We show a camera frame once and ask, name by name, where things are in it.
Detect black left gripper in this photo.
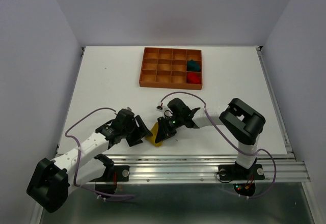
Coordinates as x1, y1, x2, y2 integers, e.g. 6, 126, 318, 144
122, 115, 152, 147

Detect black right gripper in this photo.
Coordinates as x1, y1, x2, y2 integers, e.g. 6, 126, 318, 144
156, 115, 183, 143

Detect yellow sock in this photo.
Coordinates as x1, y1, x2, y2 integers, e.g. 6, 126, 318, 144
145, 122, 162, 147

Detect red sock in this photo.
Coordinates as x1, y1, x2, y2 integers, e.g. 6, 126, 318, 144
186, 72, 201, 84

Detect orange compartment tray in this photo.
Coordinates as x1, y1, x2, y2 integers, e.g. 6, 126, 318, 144
139, 47, 203, 90

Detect dark green sock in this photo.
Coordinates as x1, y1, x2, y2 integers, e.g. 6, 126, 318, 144
186, 60, 201, 72

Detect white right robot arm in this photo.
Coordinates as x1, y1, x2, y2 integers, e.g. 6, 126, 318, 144
152, 98, 266, 178

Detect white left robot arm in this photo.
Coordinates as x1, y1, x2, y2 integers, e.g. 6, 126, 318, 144
26, 108, 152, 213

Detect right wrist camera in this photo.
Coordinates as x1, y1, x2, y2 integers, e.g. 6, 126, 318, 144
156, 103, 173, 117

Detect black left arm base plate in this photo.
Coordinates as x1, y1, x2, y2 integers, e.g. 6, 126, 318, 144
92, 165, 130, 182

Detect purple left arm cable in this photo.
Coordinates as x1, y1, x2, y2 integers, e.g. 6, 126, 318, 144
65, 106, 135, 202

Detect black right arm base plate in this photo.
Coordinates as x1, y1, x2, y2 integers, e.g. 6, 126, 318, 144
217, 164, 265, 182

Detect aluminium mounting rail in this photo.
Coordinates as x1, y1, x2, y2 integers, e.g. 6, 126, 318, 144
109, 153, 310, 184

